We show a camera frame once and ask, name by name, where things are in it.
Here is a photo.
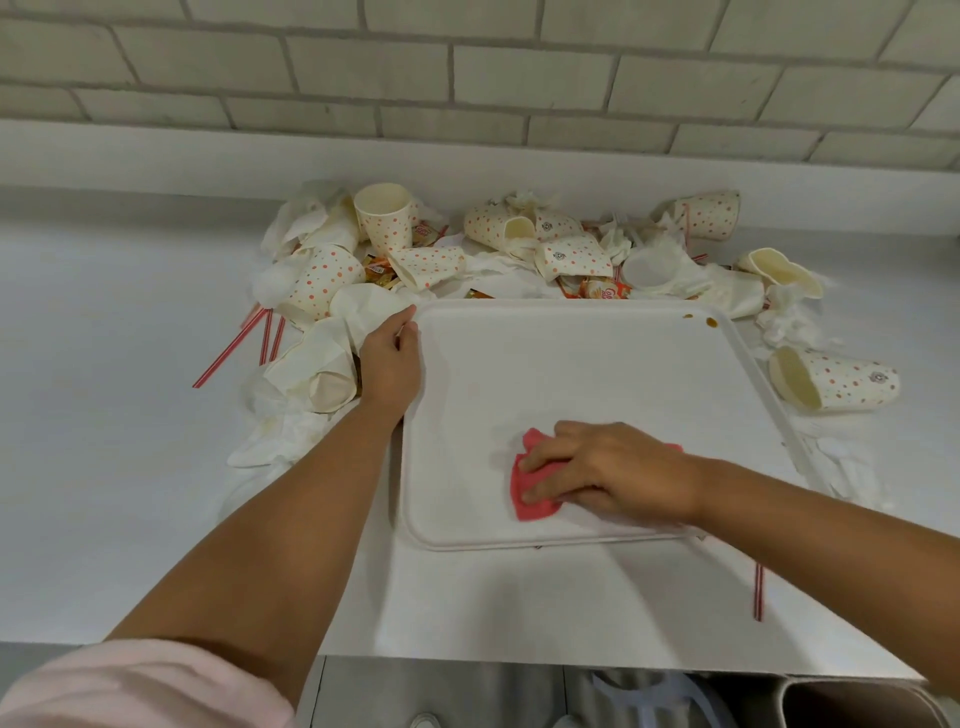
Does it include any person's left hand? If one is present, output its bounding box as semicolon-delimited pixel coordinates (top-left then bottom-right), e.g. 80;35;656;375
359;303;423;431

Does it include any person's right hand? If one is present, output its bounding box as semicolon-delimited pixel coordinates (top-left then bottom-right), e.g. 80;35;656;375
517;419;711;527

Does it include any pink cleaning cloth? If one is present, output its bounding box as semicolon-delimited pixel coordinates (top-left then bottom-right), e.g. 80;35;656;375
510;427;684;525

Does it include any white plastic tray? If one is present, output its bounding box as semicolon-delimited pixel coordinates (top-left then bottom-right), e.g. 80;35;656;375
399;298;816;555

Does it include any person's left forearm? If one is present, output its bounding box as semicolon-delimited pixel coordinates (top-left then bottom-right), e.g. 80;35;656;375
105;408;411;706

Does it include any person's right forearm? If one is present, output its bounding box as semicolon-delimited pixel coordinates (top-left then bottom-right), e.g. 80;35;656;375
693;456;960;695

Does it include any pile of crumpled white napkins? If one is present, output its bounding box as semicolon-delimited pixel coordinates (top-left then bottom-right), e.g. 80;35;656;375
225;178;895;513

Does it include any pile of dotted paper cups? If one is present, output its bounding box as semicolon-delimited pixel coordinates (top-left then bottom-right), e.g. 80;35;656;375
264;183;902;415

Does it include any translucent plastic lid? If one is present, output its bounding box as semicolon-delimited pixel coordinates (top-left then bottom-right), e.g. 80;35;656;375
620;245;681;293

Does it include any long red striped straw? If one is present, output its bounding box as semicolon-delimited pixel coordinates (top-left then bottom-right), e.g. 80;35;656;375
192;307;269;390

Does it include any white plastic bag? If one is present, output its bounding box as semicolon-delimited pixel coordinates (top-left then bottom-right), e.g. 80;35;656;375
588;669;726;728

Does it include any beige waste bin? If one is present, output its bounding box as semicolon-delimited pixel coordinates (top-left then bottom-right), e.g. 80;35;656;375
780;673;958;728

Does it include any pink sleeve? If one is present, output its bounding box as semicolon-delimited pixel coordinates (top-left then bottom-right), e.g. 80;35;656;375
0;637;298;728

